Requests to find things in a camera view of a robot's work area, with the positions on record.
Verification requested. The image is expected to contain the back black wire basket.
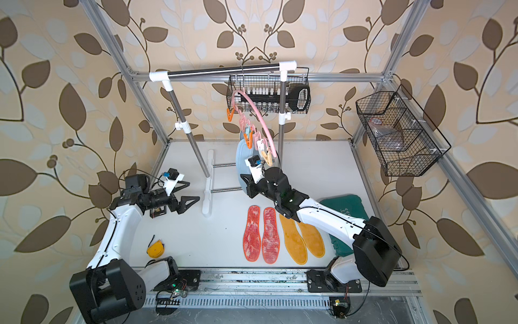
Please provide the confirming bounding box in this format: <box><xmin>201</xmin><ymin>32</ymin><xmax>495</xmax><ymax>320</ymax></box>
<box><xmin>226</xmin><ymin>66</ymin><xmax>311</xmax><ymax>119</ymax></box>

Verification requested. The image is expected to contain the metal clothes rack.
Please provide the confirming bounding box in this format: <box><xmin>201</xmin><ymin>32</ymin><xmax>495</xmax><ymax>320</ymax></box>
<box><xmin>148</xmin><ymin>61</ymin><xmax>297</xmax><ymax>218</ymax></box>

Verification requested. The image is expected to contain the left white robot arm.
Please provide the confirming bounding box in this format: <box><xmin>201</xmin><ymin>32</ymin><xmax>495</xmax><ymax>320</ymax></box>
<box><xmin>70</xmin><ymin>169</ymin><xmax>200</xmax><ymax>323</ymax></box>

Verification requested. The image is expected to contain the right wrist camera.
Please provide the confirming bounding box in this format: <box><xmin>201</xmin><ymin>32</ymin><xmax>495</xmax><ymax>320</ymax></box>
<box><xmin>246</xmin><ymin>155</ymin><xmax>264</xmax><ymax>184</ymax></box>

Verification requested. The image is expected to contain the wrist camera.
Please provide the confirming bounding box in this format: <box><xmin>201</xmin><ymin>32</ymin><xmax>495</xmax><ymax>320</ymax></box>
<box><xmin>163</xmin><ymin>168</ymin><xmax>184</xmax><ymax>197</ymax></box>
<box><xmin>246</xmin><ymin>155</ymin><xmax>264</xmax><ymax>184</ymax></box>

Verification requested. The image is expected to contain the side black wire basket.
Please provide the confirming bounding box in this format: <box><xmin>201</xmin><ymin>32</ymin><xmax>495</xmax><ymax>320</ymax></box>
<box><xmin>356</xmin><ymin>85</ymin><xmax>451</xmax><ymax>177</ymax></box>

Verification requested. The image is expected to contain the red patterned insole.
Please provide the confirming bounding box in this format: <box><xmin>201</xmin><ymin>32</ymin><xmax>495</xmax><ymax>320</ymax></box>
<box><xmin>262</xmin><ymin>207</ymin><xmax>280</xmax><ymax>265</ymax></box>
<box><xmin>243</xmin><ymin>205</ymin><xmax>261</xmax><ymax>262</ymax></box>

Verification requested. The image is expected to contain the yellow fuzzy insole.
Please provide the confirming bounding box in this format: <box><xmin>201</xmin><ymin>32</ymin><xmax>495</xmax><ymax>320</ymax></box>
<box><xmin>298</xmin><ymin>223</ymin><xmax>325</xmax><ymax>258</ymax></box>
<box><xmin>279</xmin><ymin>215</ymin><xmax>308</xmax><ymax>265</ymax></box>

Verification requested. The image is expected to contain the grey blue insole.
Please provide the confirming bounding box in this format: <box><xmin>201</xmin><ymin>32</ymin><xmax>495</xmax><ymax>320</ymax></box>
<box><xmin>236</xmin><ymin>139</ymin><xmax>256</xmax><ymax>193</ymax></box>

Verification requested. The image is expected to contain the pink clip hanger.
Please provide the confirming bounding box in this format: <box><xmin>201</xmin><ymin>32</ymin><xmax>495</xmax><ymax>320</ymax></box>
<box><xmin>227</xmin><ymin>90</ymin><xmax>279</xmax><ymax>167</ymax></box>

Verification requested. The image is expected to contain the yellow tape measure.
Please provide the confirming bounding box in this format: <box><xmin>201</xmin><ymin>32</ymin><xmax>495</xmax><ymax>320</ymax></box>
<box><xmin>146</xmin><ymin>240</ymin><xmax>165</xmax><ymax>259</ymax></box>

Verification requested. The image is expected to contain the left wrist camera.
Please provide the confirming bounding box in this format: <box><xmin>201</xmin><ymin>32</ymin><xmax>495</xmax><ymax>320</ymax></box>
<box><xmin>163</xmin><ymin>168</ymin><xmax>184</xmax><ymax>197</ymax></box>

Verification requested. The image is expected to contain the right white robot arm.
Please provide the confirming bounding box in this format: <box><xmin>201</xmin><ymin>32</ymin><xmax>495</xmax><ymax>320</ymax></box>
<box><xmin>240</xmin><ymin>167</ymin><xmax>403</xmax><ymax>287</ymax></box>

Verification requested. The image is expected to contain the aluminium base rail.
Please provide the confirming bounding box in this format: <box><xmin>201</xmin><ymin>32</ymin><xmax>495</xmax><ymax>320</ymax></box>
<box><xmin>144</xmin><ymin>268</ymin><xmax>422</xmax><ymax>310</ymax></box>

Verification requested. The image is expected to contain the green plastic tool case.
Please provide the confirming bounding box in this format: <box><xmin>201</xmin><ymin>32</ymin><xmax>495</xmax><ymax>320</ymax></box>
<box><xmin>320</xmin><ymin>194</ymin><xmax>369</xmax><ymax>257</ymax></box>

